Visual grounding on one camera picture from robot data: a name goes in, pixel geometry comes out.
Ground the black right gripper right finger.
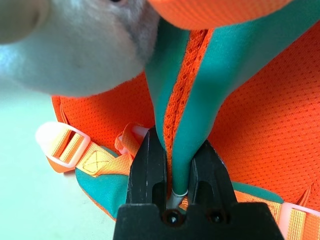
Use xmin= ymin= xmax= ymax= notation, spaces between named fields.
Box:
xmin=188 ymin=139 xmax=235 ymax=209

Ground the orange and teal backpack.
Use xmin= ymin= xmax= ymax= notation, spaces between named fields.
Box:
xmin=34 ymin=0 xmax=320 ymax=240

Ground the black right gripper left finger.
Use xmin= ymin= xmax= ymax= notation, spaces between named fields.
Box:
xmin=125 ymin=125 xmax=168 ymax=209

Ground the grey plush dolphin toy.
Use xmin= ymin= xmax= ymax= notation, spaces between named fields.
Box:
xmin=0 ymin=0 xmax=161 ymax=99

